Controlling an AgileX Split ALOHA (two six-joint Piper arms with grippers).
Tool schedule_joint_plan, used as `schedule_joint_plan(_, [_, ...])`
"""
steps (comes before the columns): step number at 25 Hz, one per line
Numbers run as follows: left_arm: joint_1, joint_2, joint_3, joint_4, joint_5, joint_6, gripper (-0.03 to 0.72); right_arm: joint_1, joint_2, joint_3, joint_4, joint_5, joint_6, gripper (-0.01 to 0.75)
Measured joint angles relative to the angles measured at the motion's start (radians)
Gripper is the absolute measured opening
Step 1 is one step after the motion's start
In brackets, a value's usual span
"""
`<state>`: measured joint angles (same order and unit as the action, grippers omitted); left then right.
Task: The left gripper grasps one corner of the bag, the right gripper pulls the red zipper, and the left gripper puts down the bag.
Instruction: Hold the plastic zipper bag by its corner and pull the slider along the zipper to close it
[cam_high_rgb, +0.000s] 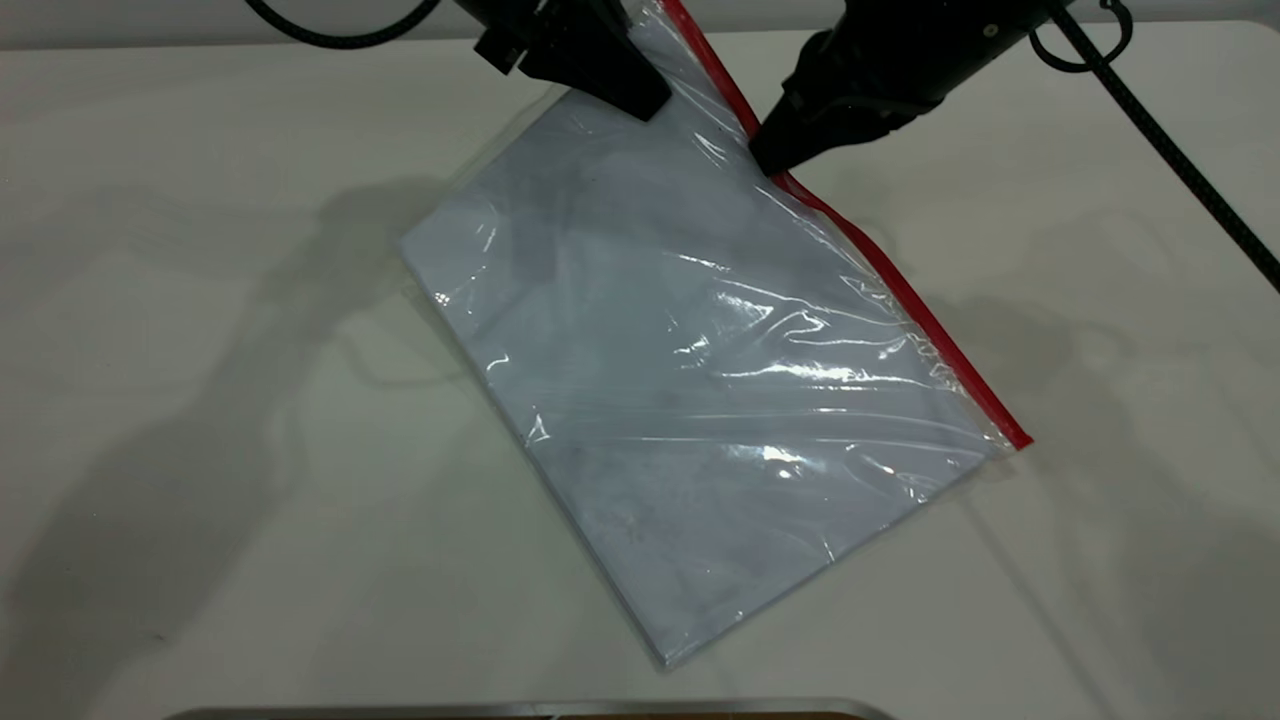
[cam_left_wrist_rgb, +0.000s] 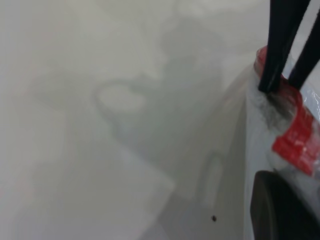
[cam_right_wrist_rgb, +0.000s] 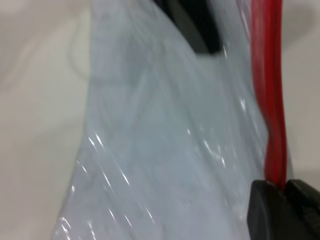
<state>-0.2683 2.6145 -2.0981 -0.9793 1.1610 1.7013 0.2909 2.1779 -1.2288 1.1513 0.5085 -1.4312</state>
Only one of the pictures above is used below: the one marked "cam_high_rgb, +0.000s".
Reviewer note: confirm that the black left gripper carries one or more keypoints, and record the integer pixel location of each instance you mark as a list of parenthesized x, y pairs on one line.
[(540, 25)]

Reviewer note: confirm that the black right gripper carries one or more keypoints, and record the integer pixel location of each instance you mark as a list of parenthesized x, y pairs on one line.
[(920, 45)]

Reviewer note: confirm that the white paper sheet stack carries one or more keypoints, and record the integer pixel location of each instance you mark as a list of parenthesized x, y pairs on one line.
[(680, 420)]

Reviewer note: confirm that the clear plastic red-zip bag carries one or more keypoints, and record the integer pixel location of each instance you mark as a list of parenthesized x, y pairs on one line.
[(700, 350)]

